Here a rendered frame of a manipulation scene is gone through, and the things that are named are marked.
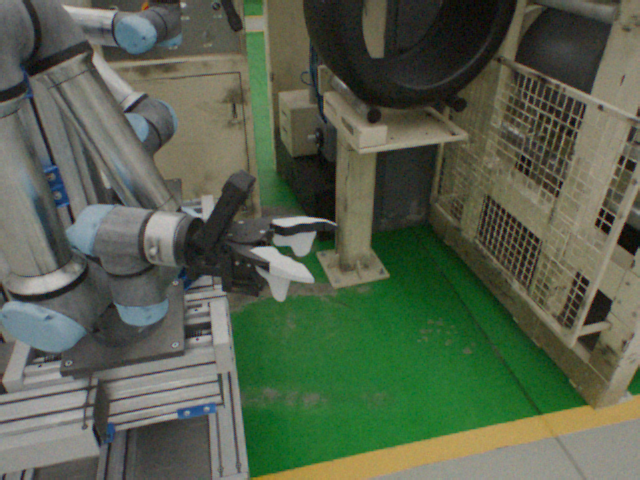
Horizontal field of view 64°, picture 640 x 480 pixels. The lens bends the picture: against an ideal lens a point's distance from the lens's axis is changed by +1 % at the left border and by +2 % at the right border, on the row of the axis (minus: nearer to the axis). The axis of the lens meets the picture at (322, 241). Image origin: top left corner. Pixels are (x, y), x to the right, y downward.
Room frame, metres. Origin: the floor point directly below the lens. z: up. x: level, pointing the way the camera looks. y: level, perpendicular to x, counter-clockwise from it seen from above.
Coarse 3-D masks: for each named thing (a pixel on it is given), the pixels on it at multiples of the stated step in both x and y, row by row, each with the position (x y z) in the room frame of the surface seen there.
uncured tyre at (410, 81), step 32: (352, 0) 1.36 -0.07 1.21; (448, 0) 1.75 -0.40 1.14; (480, 0) 1.70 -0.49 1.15; (512, 0) 1.50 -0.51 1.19; (320, 32) 1.42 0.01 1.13; (352, 32) 1.36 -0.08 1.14; (448, 32) 1.75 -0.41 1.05; (480, 32) 1.64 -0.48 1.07; (352, 64) 1.37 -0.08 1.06; (384, 64) 1.69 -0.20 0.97; (416, 64) 1.72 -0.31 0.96; (448, 64) 1.65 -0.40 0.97; (480, 64) 1.48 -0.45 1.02; (384, 96) 1.40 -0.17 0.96; (416, 96) 1.42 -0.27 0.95; (448, 96) 1.48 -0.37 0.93
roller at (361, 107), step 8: (336, 80) 1.68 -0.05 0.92; (336, 88) 1.67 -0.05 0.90; (344, 88) 1.61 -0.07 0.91; (344, 96) 1.59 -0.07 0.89; (352, 96) 1.53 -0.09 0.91; (352, 104) 1.52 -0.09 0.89; (360, 104) 1.46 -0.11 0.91; (368, 104) 1.44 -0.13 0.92; (360, 112) 1.46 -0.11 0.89; (368, 112) 1.40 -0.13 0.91; (376, 112) 1.40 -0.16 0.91; (368, 120) 1.40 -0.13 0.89; (376, 120) 1.40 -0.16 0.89
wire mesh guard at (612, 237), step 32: (512, 64) 1.58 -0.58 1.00; (512, 96) 1.56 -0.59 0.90; (576, 96) 1.31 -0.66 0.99; (448, 160) 1.84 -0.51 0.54; (512, 160) 1.49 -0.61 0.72; (608, 160) 1.16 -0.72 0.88; (448, 192) 1.80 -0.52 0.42; (480, 224) 1.57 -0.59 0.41; (512, 224) 1.42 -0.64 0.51; (576, 224) 1.19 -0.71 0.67; (608, 224) 1.10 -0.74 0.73; (608, 256) 1.07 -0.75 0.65; (512, 288) 1.33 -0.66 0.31; (576, 288) 1.12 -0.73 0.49; (544, 320) 1.17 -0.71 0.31; (576, 320) 1.07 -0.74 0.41
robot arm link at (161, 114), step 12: (96, 60) 1.38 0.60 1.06; (108, 72) 1.38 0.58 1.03; (108, 84) 1.35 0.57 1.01; (120, 84) 1.37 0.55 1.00; (120, 96) 1.35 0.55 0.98; (132, 96) 1.36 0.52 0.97; (144, 96) 1.37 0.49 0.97; (132, 108) 1.33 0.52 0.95; (144, 108) 1.34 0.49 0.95; (156, 108) 1.36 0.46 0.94; (168, 108) 1.40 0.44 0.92; (156, 120) 1.32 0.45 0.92; (168, 120) 1.36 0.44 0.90; (168, 132) 1.34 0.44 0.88
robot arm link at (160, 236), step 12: (156, 216) 0.58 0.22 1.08; (168, 216) 0.58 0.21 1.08; (180, 216) 0.58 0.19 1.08; (156, 228) 0.56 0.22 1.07; (168, 228) 0.55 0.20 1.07; (144, 240) 0.55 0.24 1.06; (156, 240) 0.55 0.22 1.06; (168, 240) 0.54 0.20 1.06; (156, 252) 0.54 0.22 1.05; (168, 252) 0.54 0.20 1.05; (156, 264) 0.55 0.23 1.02; (168, 264) 0.54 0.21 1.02
